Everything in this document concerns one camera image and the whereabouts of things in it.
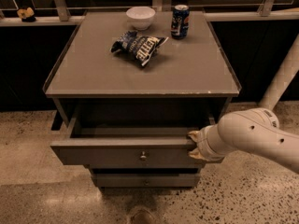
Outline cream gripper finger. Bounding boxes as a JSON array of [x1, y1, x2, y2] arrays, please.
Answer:
[[188, 148, 203, 160], [188, 131, 200, 143]]

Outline grey bottom drawer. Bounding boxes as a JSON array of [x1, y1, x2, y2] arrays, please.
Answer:
[[91, 168, 200, 188]]

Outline white ceramic bowl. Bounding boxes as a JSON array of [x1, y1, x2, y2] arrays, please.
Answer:
[[126, 7, 156, 31]]

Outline yellow black object on ledge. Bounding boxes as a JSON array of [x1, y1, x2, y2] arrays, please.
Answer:
[[17, 7, 36, 22]]

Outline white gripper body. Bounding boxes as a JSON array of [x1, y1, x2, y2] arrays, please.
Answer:
[[194, 125, 235, 161]]

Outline blue Kettle chip bag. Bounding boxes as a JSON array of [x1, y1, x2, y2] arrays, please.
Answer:
[[110, 31, 168, 67]]

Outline grey drawer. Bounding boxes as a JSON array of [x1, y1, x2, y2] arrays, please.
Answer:
[[51, 100, 215, 169], [91, 168, 200, 188]]

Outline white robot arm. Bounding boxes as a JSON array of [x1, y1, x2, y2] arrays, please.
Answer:
[[189, 36, 299, 174]]

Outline metal window railing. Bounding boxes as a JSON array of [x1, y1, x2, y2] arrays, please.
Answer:
[[0, 0, 298, 26]]

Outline grey top drawer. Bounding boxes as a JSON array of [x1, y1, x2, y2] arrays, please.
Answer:
[[51, 100, 215, 169]]

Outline grey drawer cabinet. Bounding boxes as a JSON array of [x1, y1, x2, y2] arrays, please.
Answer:
[[42, 10, 242, 189]]

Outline blue soda can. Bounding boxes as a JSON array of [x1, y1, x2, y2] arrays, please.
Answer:
[[171, 5, 190, 39]]

